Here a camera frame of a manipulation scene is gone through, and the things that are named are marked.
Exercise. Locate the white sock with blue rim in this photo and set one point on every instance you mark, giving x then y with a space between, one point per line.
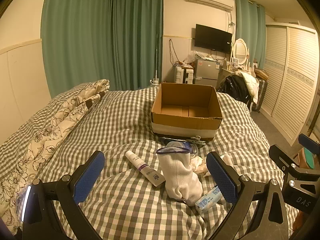
177 177

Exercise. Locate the wide green curtain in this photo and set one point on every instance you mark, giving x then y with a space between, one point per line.
75 35

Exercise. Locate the white oval vanity mirror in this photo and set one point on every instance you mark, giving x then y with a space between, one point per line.
240 51

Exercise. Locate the white puffer jacket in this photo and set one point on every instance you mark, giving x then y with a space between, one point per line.
250 81

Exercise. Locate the clear plastic jar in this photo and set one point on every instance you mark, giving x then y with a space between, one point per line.
181 145

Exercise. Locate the black wall television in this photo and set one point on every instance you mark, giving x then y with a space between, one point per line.
212 38

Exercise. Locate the narrow green curtain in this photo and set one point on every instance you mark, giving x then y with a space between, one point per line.
250 30

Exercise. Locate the white tissue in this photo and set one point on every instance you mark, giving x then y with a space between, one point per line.
198 167

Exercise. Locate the silver small fridge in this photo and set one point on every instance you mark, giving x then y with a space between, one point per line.
207 71

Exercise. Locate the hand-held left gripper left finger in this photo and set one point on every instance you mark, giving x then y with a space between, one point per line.
90 177

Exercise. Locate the black jacket on chair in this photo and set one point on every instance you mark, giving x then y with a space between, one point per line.
233 87

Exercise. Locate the dark suitcase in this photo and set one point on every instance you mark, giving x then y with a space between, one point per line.
260 95

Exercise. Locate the white louvred wardrobe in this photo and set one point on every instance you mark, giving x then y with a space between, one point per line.
290 80

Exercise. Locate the white cosmetic tube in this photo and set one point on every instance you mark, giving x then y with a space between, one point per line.
145 167

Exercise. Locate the blue white tissue packet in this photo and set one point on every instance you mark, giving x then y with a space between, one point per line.
208 200

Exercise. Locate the vanity desk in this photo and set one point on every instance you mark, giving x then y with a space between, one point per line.
223 73

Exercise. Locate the grey metal pole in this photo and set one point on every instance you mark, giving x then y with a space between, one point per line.
156 55

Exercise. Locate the white suitcase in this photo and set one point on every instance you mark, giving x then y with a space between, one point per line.
186 75

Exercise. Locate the dark blue packet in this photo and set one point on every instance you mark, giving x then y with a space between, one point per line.
172 139

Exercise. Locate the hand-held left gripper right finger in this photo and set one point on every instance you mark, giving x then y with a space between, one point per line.
221 177

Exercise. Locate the cardboard box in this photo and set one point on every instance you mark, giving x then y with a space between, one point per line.
185 125

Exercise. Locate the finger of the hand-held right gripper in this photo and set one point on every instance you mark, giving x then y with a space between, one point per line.
310 143
281 157

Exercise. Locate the floral quilt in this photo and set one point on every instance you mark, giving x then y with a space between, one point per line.
55 127

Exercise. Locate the brown bag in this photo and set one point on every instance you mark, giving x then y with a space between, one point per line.
261 73

